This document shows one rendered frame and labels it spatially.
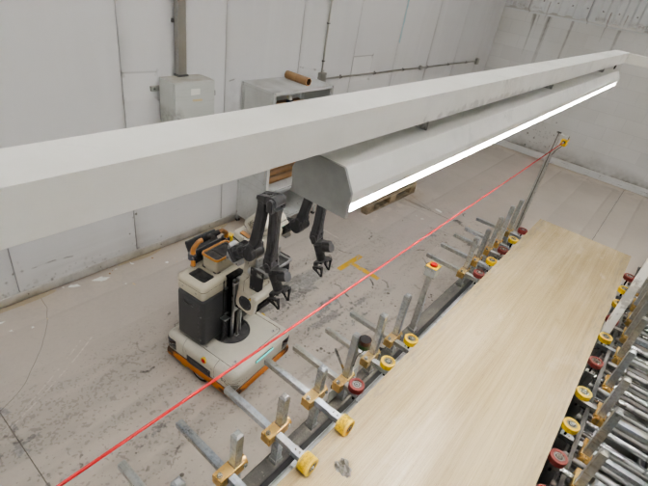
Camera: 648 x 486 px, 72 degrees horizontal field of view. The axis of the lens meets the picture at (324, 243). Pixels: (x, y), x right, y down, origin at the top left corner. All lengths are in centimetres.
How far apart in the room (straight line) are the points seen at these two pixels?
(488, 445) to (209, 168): 205
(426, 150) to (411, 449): 156
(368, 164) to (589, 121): 897
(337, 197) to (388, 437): 162
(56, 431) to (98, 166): 300
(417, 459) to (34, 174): 195
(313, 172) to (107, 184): 36
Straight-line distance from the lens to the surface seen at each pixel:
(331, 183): 68
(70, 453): 324
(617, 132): 957
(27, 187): 40
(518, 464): 235
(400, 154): 79
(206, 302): 299
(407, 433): 222
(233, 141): 49
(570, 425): 265
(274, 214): 222
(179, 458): 310
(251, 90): 454
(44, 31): 365
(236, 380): 312
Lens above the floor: 263
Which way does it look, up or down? 32 degrees down
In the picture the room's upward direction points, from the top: 10 degrees clockwise
